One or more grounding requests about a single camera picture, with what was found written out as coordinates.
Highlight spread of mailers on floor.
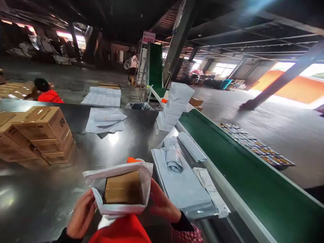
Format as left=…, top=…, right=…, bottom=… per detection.
left=81, top=86, right=122, bottom=108

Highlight brown cartons on floor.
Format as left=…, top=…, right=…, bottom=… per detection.
left=188, top=97, right=205, bottom=112

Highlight flat stack of grey mailers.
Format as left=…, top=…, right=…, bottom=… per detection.
left=151, top=147, right=220, bottom=220

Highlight green conveyor belt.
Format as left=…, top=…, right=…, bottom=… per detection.
left=176, top=109, right=324, bottom=243

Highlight bin with clear liner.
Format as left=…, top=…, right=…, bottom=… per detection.
left=125, top=102, right=155, bottom=111

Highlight slanted steel pillar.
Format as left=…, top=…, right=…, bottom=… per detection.
left=239, top=42, right=324, bottom=111

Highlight loose pile of grey mailers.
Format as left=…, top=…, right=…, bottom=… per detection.
left=85, top=107, right=128, bottom=139

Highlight stack of packed white parcels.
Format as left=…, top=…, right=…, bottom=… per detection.
left=156, top=82, right=196, bottom=133

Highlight long rolled white mailer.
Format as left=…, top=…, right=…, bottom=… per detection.
left=177, top=131, right=208, bottom=163

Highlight row of colourful packets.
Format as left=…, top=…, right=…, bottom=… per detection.
left=217, top=123, right=296, bottom=171

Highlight small brown cardboard box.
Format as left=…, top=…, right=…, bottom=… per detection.
left=104, top=170, right=142, bottom=205

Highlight pile of white paper strips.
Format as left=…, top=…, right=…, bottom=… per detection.
left=192, top=167, right=231, bottom=219

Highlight distant flat cardboard cartons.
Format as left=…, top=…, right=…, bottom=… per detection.
left=0, top=82, right=34, bottom=101

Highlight stack of printed cardboard cartons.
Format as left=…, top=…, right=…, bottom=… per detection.
left=0, top=106, right=77, bottom=169

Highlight person's body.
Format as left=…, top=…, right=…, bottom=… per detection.
left=88, top=214, right=152, bottom=243

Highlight crumpled rolled grey mailers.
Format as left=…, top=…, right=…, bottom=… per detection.
left=161, top=136, right=185, bottom=174

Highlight person's left hand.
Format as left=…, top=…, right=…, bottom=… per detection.
left=66, top=188, right=98, bottom=240

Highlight upright steel pillar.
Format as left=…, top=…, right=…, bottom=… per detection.
left=163, top=0, right=197, bottom=88

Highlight inclined green conveyor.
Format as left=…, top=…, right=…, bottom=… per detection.
left=145, top=42, right=169, bottom=102

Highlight stack of wooden pallets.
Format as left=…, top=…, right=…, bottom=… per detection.
left=227, top=79, right=246, bottom=91

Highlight white plastic mailer bag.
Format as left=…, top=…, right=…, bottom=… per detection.
left=82, top=161, right=154, bottom=220

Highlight person's right hand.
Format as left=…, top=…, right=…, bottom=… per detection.
left=148, top=178, right=182, bottom=223

